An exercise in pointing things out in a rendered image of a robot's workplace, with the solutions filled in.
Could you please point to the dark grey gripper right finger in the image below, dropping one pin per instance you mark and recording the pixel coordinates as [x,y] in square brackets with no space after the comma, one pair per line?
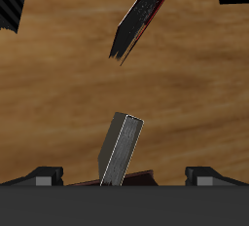
[202,175]

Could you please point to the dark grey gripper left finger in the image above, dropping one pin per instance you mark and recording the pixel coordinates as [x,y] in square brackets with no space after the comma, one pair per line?
[45,175]

